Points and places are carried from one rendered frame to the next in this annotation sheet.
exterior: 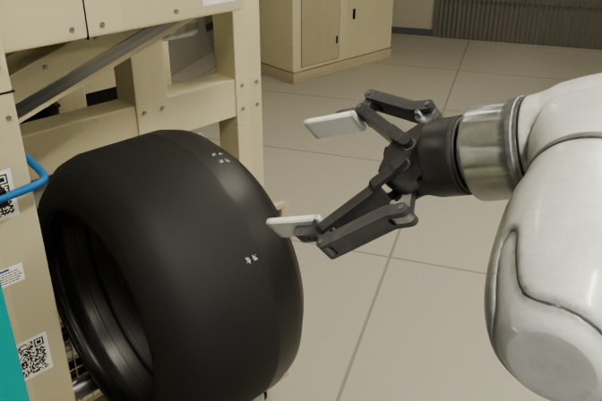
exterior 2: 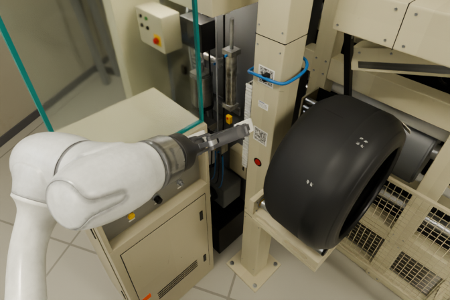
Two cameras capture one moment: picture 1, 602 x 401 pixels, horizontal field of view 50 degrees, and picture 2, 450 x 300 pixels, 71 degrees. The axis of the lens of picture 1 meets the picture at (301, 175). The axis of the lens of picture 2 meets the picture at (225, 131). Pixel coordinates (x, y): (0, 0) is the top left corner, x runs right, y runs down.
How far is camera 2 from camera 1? 88 cm
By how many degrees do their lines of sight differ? 73
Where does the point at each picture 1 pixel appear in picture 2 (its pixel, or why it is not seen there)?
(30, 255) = (271, 105)
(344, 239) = not seen: hidden behind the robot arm
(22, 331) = (262, 126)
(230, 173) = (351, 150)
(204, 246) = (298, 157)
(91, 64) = (416, 67)
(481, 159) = not seen: hidden behind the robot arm
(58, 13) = (382, 29)
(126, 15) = (422, 49)
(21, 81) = (376, 53)
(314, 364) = not seen: outside the picture
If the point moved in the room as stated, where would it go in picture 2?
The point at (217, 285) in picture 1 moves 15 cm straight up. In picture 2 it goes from (287, 173) to (294, 140)
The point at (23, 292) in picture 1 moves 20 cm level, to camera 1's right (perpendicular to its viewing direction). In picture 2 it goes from (266, 114) to (271, 150)
